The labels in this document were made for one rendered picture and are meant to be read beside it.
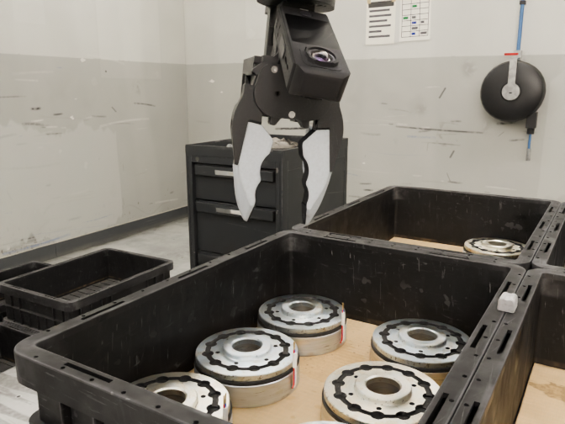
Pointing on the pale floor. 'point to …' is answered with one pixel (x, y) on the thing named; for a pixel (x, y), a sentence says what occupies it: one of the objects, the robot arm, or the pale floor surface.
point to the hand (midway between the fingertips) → (279, 211)
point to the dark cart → (278, 206)
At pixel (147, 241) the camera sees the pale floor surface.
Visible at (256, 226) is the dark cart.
